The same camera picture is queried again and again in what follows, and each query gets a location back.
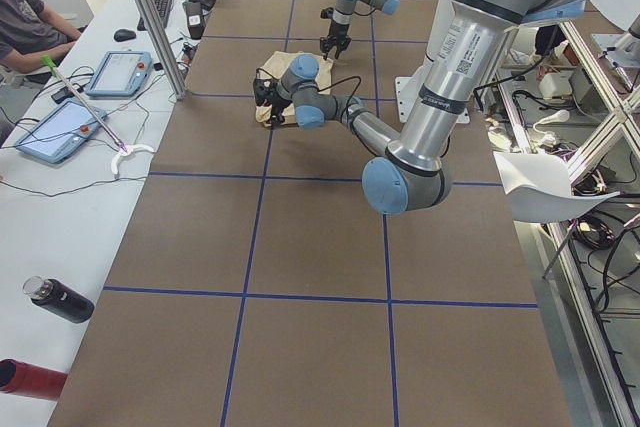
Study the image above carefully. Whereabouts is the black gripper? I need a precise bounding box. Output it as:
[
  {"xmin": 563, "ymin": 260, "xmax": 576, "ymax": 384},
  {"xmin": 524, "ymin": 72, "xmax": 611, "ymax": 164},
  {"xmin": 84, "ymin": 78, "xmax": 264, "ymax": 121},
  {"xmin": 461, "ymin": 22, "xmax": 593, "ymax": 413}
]
[
  {"xmin": 320, "ymin": 7, "xmax": 351, "ymax": 60},
  {"xmin": 252, "ymin": 77, "xmax": 286, "ymax": 125}
]

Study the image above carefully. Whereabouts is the cream long sleeve shirt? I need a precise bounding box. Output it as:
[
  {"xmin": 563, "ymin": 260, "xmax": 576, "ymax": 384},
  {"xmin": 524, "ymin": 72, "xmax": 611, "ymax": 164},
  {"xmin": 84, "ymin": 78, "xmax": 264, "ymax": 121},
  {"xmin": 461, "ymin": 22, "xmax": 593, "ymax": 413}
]
[{"xmin": 255, "ymin": 51, "xmax": 333, "ymax": 128}]

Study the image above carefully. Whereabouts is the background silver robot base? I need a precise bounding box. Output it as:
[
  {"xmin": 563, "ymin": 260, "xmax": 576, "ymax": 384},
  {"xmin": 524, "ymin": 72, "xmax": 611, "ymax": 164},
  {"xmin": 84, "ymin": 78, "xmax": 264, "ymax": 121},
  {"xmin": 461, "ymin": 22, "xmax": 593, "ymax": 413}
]
[{"xmin": 591, "ymin": 17, "xmax": 639, "ymax": 93}]

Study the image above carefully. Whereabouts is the metal grabber stick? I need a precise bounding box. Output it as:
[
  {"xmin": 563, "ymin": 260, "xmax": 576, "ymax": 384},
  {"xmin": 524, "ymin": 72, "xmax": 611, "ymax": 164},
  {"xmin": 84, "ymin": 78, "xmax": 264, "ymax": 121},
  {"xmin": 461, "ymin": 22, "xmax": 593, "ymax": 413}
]
[{"xmin": 41, "ymin": 55, "xmax": 155, "ymax": 179}]

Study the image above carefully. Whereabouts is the far blue teach pendant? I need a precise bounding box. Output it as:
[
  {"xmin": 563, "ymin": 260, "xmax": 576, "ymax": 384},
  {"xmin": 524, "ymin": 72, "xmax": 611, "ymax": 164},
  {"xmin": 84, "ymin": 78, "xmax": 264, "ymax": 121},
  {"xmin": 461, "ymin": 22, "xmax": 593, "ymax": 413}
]
[{"xmin": 85, "ymin": 51, "xmax": 153, "ymax": 98}]

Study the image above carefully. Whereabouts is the blue teach pendant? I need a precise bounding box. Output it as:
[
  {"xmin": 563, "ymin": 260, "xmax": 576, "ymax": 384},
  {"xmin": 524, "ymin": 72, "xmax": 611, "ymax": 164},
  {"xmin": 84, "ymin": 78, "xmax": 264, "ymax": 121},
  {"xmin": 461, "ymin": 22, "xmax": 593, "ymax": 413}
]
[
  {"xmin": 14, "ymin": 99, "xmax": 101, "ymax": 164},
  {"xmin": 85, "ymin": 51, "xmax": 153, "ymax": 98}
]

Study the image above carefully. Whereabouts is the black keyboard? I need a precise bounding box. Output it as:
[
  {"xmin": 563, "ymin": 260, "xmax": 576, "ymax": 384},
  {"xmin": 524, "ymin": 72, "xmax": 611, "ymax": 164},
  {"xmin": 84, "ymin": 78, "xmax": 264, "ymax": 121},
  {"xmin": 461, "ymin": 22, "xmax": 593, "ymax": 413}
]
[{"xmin": 136, "ymin": 0, "xmax": 177, "ymax": 31}]

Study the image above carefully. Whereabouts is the black computer mouse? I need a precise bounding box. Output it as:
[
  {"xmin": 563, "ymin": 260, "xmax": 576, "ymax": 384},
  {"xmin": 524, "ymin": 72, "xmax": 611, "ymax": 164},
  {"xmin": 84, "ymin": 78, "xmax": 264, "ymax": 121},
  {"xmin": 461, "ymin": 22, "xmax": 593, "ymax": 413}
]
[{"xmin": 113, "ymin": 29, "xmax": 137, "ymax": 42}]

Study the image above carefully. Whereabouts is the near blue teach pendant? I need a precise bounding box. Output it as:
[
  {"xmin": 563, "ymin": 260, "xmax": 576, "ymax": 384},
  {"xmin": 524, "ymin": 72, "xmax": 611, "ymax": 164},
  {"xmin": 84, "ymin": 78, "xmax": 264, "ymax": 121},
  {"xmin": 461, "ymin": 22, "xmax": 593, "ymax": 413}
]
[{"xmin": 14, "ymin": 99, "xmax": 101, "ymax": 164}]

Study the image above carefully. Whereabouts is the white plastic chair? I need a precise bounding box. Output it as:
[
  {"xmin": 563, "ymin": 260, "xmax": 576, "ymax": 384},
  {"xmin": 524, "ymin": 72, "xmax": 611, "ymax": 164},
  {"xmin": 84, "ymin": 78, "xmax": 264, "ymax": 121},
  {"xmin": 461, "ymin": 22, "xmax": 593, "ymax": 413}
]
[{"xmin": 493, "ymin": 152, "xmax": 620, "ymax": 224}]

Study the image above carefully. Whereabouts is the seated person grey shirt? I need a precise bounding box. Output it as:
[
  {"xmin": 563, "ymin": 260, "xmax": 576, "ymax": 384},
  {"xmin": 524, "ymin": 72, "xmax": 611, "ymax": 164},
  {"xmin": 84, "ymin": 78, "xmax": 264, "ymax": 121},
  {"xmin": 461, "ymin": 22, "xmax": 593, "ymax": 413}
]
[{"xmin": 1, "ymin": 0, "xmax": 86, "ymax": 84}]

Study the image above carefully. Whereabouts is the black water bottle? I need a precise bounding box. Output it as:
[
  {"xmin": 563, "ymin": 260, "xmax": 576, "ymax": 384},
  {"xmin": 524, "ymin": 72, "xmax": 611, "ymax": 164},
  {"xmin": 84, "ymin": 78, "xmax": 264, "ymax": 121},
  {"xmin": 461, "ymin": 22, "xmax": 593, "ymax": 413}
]
[{"xmin": 22, "ymin": 276, "xmax": 94, "ymax": 324}]

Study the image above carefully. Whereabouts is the red cylinder bottle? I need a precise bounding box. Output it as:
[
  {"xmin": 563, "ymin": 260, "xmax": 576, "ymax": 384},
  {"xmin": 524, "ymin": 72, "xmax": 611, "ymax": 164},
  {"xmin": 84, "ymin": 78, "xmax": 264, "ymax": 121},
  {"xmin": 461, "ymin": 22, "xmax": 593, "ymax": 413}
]
[{"xmin": 1, "ymin": 359, "xmax": 67, "ymax": 401}]

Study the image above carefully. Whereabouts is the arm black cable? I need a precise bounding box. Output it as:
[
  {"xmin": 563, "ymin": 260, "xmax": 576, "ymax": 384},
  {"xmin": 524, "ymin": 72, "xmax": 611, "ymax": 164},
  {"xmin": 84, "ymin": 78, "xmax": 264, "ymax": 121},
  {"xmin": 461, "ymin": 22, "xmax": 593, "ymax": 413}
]
[{"xmin": 253, "ymin": 66, "xmax": 362, "ymax": 98}]

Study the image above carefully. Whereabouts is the aluminium frame post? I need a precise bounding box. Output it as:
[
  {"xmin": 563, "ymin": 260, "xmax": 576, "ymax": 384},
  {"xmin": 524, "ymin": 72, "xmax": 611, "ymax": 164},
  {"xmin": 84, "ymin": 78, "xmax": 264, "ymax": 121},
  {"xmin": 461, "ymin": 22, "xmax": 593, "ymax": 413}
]
[{"xmin": 134, "ymin": 0, "xmax": 187, "ymax": 100}]

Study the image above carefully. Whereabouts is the tangled cable bundle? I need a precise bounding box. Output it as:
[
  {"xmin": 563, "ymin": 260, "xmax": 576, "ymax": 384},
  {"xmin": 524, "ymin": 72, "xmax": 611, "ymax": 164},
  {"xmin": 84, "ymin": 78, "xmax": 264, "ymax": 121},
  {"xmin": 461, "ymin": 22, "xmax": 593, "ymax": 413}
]
[{"xmin": 569, "ymin": 166, "xmax": 640, "ymax": 318}]

